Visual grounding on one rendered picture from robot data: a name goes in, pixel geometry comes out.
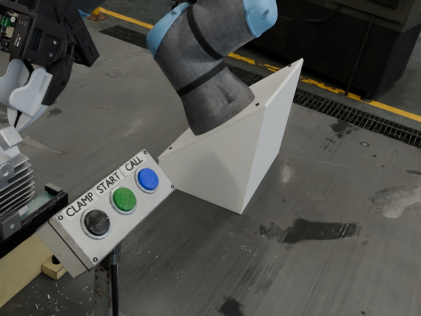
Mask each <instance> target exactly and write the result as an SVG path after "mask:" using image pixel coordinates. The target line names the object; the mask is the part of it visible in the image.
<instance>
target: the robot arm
mask: <svg viewBox="0 0 421 316"><path fill-rule="evenodd" d="M105 1H106V0H4V1H0V15H1V19H0V50H1V51H3V52H6V53H9V54H10V56H9V65H8V69H7V72H6V74H5V75H4V76H3V77H1V78H0V102H1V103H2V104H4V105H5V106H7V107H8V121H9V125H14V127H15V129H16V130H17V131H18V133H20V132H22V131H23V130H24V129H26V128H27V127H29V126H30V125H31V124H32V123H33V122H34V121H35V120H36V119H37V118H39V117H40V116H41V115H42V114H43V112H44V111H45V110H46V109H47V108H48V107H49V106H50V105H52V104H53V102H54V101H55V100H56V99H57V97H58V96H59V95H60V93H61V92H62V91H63V90H64V88H65V86H66V85H67V83H68V81H69V79H70V75H71V69H72V66H73V63H74V62H75V63H77V64H81V65H85V66H87V67H91V65H92V64H94V62H95V61H96V60H97V58H98V57H99V56H100V55H99V53H98V51H97V49H96V46H95V44H94V42H93V40H92V38H91V36H90V34H89V32H88V30H87V28H86V26H85V23H84V21H83V19H84V18H85V17H87V16H90V15H91V13H92V12H93V11H94V10H95V9H96V8H98V7H99V6H100V5H102V4H103V3H104V2H105ZM277 17H278V9H277V5H276V0H197V2H196V3H195V4H194V5H192V6H191V5H190V4H188V3H182V4H180V5H178V6H177V7H176V8H174V9H173V10H171V12H169V13H168V14H166V15H165V16H164V17H163V18H162V19H161V20H160V21H159V22H158V23H157V24H156V25H155V26H154V27H153V28H152V29H151V30H150V31H149V33H148V35H147V37H146V44H147V46H148V48H149V50H150V52H151V54H152V55H153V59H154V60H155V61H156V62H157V63H158V64H159V66H160V67H161V69H162V71H163V72H164V74H165V76H166V77H167V78H168V80H169V82H170V83H171V84H172V86H173V88H174V89H175V91H176V92H177V94H178V95H179V97H180V99H181V100H182V103H183V106H184V110H185V114H186V117H187V121H188V123H189V127H190V129H191V131H192V132H193V134H194V135H202V134H204V133H206V132H208V131H210V130H212V129H214V128H216V127H218V126H220V125H222V124H223V123H225V122H227V121H228V120H229V119H231V118H233V117H234V116H235V115H237V114H238V113H239V112H241V111H242V110H244V109H245V108H246V107H247V106H248V105H249V104H250V103H251V102H252V101H253V100H254V99H255V96H254V94H253V92H252V90H251V89H250V88H249V87H248V86H247V85H246V84H245V83H244V82H242V81H241V80H240V79H239V78H238V77H237V76H235V75H234V74H233V73H232V72H231V71H230V70H229V69H228V67H227V66H226V64H225V63H224V61H223V59H222V58H223V57H225V56H227V55H228V54H230V53H232V52H233V51H235V50H236V49H238V48H240V47H241V46H243V45H244V44H246V43H248V42H249V41H251V40H253V39H254V38H258V37H260V35H261V34H262V33H263V32H265V31H266V30H268V29H269V28H270V27H272V26H273V25H274V24H275V22H276V20H277ZM2 26H3V27H2ZM31 64H34V65H40V66H44V67H45V68H46V71H45V70H44V69H43V68H37V69H35V70H34V68H33V67H32V65H31Z"/></svg>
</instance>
